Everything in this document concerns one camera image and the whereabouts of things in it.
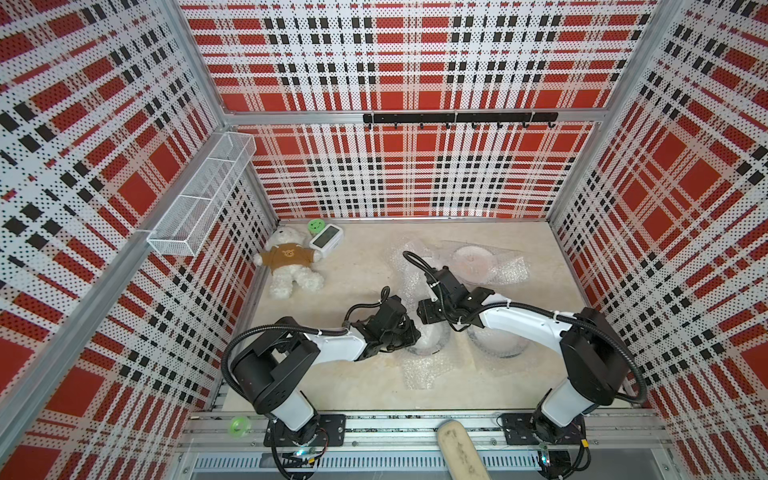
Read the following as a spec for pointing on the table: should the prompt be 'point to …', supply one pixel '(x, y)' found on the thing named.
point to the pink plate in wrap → (473, 264)
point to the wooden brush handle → (459, 453)
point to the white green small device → (328, 239)
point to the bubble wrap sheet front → (425, 372)
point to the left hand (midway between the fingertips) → (424, 334)
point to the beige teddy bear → (291, 261)
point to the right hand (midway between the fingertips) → (430, 309)
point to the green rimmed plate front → (432, 337)
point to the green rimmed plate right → (499, 343)
